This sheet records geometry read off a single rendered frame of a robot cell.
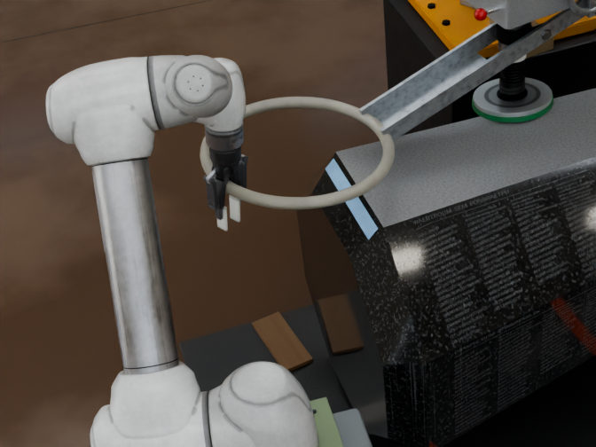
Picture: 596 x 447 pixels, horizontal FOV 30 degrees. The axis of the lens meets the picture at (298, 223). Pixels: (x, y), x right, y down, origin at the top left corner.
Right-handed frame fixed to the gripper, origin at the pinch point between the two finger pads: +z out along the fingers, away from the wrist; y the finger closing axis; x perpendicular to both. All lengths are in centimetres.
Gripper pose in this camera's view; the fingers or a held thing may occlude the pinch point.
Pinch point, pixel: (228, 213)
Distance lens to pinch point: 273.3
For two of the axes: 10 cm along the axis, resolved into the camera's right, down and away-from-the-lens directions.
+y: 6.4, -4.6, 6.2
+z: 0.0, 8.0, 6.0
